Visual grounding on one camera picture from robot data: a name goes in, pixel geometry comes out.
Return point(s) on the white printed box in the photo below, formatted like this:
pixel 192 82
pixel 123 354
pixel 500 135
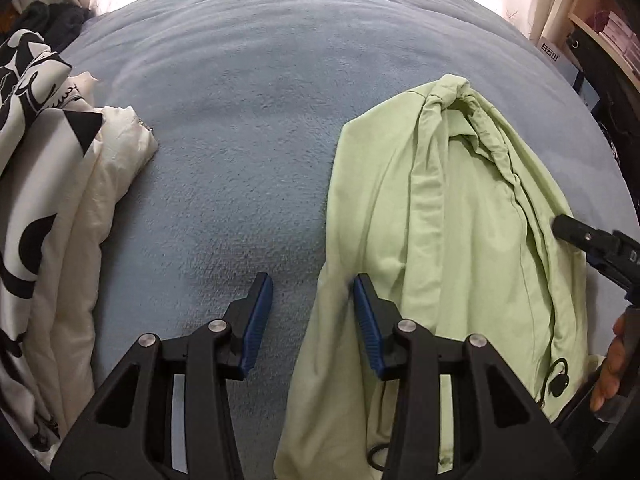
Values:
pixel 552 52

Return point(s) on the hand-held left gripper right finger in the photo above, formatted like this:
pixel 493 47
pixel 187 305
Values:
pixel 365 327

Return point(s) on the person's right hand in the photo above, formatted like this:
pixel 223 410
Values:
pixel 612 365

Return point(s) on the dark clothing pile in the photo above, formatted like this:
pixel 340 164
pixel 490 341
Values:
pixel 55 20

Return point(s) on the light green black hoodie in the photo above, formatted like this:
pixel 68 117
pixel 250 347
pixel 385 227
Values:
pixel 450 260

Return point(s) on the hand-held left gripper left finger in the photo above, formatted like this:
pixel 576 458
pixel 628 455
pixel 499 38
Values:
pixel 257 327

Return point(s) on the black white patterned garment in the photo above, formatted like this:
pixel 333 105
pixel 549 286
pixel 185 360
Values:
pixel 30 85

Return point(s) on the blue fleece blanket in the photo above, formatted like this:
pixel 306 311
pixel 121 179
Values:
pixel 250 110

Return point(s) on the row of books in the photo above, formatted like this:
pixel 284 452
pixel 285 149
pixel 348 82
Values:
pixel 617 30

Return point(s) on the wooden shelf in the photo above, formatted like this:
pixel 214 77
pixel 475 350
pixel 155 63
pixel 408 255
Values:
pixel 600 40

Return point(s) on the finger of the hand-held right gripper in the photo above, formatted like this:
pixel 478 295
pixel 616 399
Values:
pixel 585 235

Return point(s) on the black storage box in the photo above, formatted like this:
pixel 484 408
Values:
pixel 605 85

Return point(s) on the cream folded garment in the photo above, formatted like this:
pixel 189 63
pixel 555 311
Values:
pixel 100 185

